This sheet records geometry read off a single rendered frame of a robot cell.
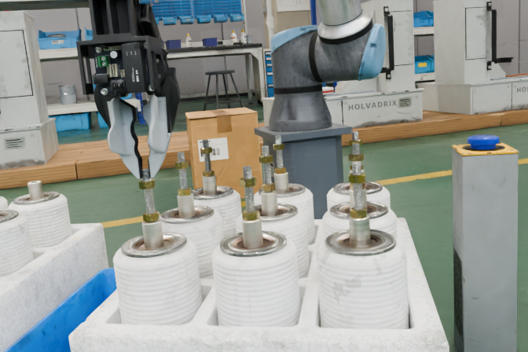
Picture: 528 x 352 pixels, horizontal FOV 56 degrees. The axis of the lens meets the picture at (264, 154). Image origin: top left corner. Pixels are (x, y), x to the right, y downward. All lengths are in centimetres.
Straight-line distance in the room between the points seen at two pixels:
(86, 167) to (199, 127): 91
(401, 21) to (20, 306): 260
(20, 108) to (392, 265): 228
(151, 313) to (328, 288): 20
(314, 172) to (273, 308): 63
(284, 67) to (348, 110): 168
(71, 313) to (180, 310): 30
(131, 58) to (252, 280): 25
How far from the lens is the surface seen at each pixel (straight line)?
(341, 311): 54
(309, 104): 113
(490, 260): 75
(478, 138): 72
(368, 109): 285
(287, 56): 113
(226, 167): 173
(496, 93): 334
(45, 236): 92
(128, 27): 53
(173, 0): 659
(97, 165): 247
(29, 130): 256
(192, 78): 895
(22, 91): 261
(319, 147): 113
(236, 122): 171
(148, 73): 51
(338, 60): 108
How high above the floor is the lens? 44
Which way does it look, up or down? 10 degrees down
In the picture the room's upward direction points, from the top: 4 degrees counter-clockwise
